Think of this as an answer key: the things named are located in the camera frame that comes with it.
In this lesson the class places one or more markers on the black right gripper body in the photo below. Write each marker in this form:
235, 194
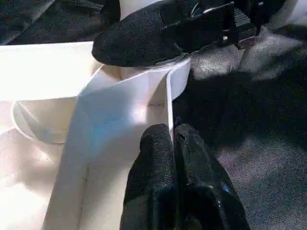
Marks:
254, 21

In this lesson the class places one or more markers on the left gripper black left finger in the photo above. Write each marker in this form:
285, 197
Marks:
153, 182

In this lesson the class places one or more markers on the black plastic mat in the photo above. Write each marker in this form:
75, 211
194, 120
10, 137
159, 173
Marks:
268, 134

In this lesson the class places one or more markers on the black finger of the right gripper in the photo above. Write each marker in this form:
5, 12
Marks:
109, 10
153, 38

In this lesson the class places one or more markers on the white plastic table leg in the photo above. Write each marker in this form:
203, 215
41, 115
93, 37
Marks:
136, 5

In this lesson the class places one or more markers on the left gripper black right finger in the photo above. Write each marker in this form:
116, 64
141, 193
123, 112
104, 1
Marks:
206, 191

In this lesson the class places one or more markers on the white plastic table top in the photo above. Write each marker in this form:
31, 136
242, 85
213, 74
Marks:
48, 96

